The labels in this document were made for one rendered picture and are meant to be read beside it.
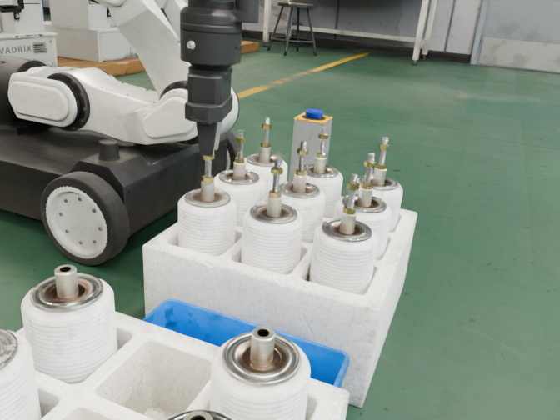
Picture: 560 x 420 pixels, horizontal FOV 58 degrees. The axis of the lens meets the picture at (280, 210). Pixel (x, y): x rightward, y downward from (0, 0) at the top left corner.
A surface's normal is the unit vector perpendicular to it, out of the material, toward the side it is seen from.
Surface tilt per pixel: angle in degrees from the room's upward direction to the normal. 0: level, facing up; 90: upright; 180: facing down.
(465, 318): 0
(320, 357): 88
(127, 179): 45
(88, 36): 90
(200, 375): 90
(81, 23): 90
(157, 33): 112
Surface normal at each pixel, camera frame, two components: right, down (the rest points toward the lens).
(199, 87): -0.09, 0.39
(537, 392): 0.07, -0.91
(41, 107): -0.39, 0.34
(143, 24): -0.21, 0.70
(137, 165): 0.70, -0.49
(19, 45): 0.92, 0.22
